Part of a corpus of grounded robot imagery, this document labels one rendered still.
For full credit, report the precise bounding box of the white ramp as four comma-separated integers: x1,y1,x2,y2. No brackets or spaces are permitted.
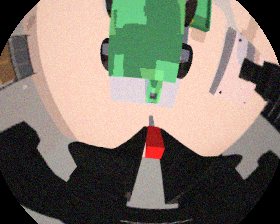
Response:
109,26,189,108

